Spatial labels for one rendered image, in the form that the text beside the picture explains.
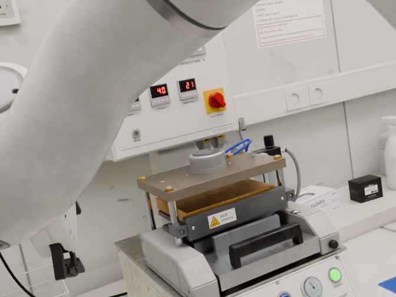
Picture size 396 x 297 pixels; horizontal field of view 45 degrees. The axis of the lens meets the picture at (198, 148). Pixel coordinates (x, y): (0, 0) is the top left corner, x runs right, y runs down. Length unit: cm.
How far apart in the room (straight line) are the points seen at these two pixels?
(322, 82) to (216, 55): 65
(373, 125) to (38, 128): 171
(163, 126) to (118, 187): 39
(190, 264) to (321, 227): 28
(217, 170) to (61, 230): 47
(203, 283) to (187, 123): 43
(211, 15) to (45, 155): 16
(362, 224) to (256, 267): 69
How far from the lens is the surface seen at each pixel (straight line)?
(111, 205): 146
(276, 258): 91
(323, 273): 97
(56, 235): 60
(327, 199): 157
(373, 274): 131
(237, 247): 86
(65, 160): 38
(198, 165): 99
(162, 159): 115
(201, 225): 92
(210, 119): 116
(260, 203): 98
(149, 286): 107
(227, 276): 87
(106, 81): 35
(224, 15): 31
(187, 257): 88
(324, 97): 174
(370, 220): 156
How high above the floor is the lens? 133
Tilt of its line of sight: 10 degrees down
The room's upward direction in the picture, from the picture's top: 10 degrees counter-clockwise
